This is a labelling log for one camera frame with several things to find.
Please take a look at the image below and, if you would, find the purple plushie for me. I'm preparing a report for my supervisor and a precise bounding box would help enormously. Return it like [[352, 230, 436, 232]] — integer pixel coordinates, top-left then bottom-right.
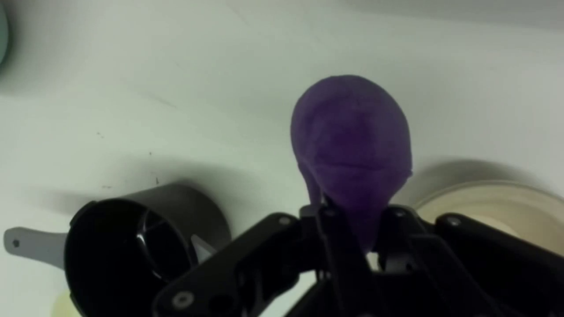
[[290, 75, 412, 251]]

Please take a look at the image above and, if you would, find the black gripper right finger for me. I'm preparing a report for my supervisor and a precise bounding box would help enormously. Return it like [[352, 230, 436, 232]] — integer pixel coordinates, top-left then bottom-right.
[[376, 205, 564, 317]]

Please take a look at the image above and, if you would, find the white plate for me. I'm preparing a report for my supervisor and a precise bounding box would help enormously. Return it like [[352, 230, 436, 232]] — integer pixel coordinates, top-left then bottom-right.
[[413, 181, 564, 255]]

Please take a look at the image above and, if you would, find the mint green bowl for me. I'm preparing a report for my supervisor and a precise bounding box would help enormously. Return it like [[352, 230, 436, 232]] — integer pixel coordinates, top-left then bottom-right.
[[0, 3, 10, 64]]

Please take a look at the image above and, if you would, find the black cup with handle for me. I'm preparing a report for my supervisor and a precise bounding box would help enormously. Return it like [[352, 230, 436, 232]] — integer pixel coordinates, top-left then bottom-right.
[[3, 182, 230, 317]]

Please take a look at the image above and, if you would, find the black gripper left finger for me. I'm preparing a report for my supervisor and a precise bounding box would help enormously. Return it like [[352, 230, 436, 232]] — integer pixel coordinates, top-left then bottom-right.
[[151, 202, 376, 317]]

